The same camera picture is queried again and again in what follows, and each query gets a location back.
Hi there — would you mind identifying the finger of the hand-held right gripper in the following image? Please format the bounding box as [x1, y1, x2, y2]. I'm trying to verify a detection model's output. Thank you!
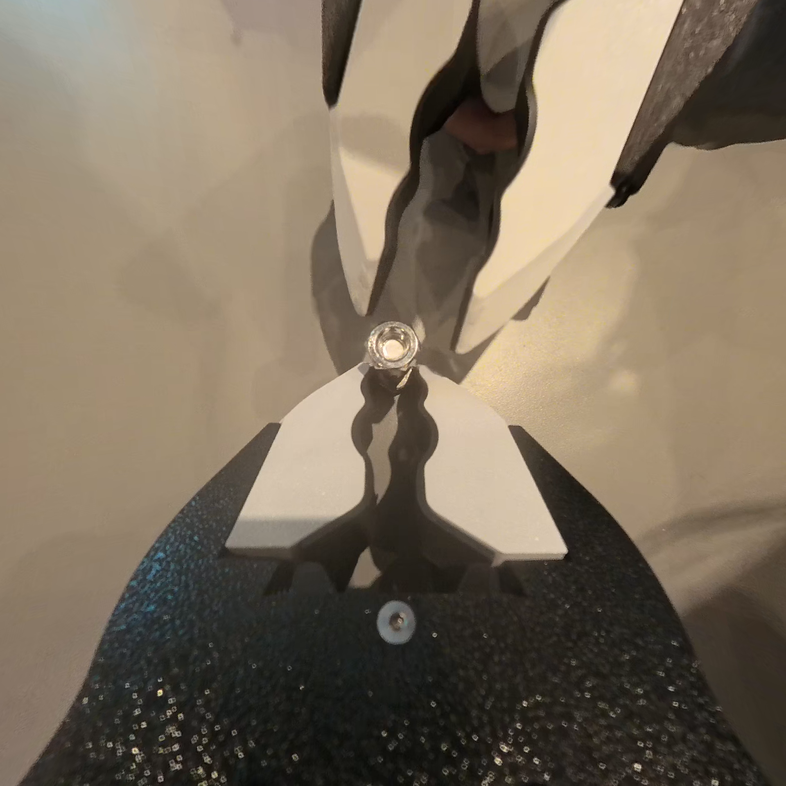
[453, 0, 684, 356]
[327, 0, 475, 314]

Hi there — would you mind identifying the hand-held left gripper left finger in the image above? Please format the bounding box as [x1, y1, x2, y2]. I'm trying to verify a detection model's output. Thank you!
[224, 368, 384, 560]

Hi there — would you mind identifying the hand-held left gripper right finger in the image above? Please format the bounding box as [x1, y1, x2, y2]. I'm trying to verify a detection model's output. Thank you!
[375, 368, 566, 569]

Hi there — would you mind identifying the silver hex nut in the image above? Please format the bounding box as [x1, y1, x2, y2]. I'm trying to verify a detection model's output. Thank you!
[366, 322, 425, 369]

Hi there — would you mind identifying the person's right hand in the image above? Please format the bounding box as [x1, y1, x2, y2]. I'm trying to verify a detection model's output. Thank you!
[445, 98, 519, 154]

